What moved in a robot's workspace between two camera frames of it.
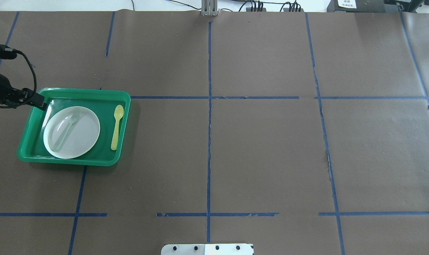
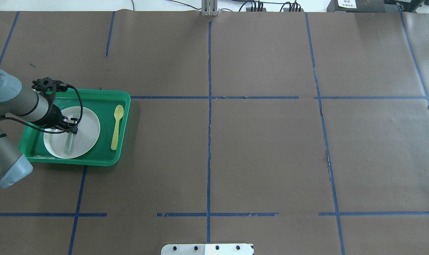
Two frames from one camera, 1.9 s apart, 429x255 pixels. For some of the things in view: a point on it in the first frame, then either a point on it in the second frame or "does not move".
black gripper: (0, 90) → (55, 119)
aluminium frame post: (209, 7) does not move
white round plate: (82, 137) does not move
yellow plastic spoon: (118, 112) does not move
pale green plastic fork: (62, 130) → (69, 142)
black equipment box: (361, 6) does not move
